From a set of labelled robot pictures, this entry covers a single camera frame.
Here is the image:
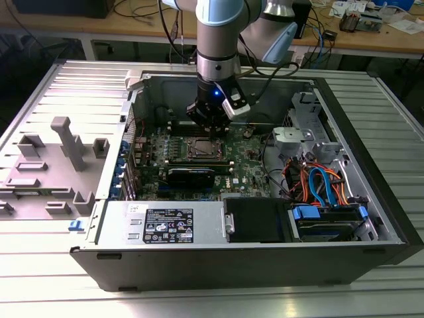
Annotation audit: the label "silver CPU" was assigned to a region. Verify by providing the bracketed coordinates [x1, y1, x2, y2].
[193, 139, 215, 154]

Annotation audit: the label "metal socket cover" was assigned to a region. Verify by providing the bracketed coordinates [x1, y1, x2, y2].
[187, 136, 226, 160]

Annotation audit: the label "CPU socket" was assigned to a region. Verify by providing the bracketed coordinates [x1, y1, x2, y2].
[184, 135, 227, 161]

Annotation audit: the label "green RAM stick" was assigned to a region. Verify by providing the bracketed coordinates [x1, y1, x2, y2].
[167, 158, 235, 176]

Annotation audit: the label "green motherboard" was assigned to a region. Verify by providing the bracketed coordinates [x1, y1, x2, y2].
[132, 124, 276, 203]

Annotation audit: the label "black graphics card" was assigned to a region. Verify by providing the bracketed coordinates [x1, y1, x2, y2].
[165, 167, 216, 189]

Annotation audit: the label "silver metal drive cage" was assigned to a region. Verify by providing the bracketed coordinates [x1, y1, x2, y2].
[272, 91, 345, 173]

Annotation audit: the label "wooden desk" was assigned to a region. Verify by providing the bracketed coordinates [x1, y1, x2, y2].
[0, 0, 424, 62]

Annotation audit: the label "black upright box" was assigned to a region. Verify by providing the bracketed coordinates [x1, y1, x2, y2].
[293, 0, 312, 40]

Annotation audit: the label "silver power supply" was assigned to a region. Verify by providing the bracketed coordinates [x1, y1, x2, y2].
[95, 200, 229, 246]

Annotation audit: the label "black PC case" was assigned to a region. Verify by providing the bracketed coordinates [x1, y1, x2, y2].
[69, 61, 424, 292]

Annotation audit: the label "hard disk in blue carrier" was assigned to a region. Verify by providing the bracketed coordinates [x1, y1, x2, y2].
[288, 203, 369, 243]

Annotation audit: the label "small transformer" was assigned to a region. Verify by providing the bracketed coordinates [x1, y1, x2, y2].
[339, 9, 364, 33]

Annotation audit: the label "grey part rack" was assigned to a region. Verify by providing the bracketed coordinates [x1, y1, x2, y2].
[0, 115, 110, 219]

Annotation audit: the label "large black device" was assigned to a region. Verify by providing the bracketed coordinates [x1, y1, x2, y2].
[15, 0, 110, 19]

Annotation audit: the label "white papers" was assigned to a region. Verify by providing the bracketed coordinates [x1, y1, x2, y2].
[387, 18, 424, 36]

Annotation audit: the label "black cable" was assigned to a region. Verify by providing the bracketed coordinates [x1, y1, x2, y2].
[260, 138, 289, 199]

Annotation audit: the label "dark camera cable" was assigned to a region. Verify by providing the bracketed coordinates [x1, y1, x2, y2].
[237, 29, 301, 103]

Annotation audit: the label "red and black wire bundle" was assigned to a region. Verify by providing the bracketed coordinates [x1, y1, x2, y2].
[281, 158, 315, 203]

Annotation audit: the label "blue flat data wire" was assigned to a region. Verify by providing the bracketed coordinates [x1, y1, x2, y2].
[307, 167, 335, 208]

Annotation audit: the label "blue cable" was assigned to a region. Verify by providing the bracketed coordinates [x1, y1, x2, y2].
[313, 18, 332, 66]

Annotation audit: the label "orange wire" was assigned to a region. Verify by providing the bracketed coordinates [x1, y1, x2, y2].
[326, 168, 351, 206]

